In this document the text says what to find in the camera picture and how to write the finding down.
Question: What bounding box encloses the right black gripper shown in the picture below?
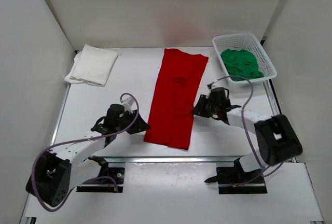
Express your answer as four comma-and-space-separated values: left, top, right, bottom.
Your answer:
191, 95, 219, 119

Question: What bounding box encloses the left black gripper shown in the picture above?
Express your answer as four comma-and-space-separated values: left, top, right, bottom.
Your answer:
115, 109, 150, 134

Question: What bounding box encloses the red t shirt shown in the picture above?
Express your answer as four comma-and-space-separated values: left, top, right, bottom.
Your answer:
144, 49, 209, 150

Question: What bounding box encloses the white t shirt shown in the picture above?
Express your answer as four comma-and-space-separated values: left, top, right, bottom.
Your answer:
64, 44, 118, 87

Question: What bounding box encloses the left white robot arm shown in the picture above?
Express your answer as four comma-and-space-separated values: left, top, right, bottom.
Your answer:
25, 93, 150, 212

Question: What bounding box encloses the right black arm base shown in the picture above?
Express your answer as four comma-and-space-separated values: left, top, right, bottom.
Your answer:
204, 158, 268, 194

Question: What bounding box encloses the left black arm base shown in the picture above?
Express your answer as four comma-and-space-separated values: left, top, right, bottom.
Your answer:
76, 156, 125, 193

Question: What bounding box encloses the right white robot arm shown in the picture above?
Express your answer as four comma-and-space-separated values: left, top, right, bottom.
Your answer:
191, 87, 303, 183

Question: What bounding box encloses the green t shirt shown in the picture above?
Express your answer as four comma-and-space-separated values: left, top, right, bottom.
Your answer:
220, 49, 264, 81

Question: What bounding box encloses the white plastic basket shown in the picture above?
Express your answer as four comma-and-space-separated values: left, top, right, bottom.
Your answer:
212, 33, 277, 88

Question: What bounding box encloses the aluminium table rail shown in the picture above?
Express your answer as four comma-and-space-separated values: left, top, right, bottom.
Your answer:
104, 156, 236, 163

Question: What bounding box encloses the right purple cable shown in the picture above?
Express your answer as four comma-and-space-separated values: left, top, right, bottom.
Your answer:
207, 76, 286, 188

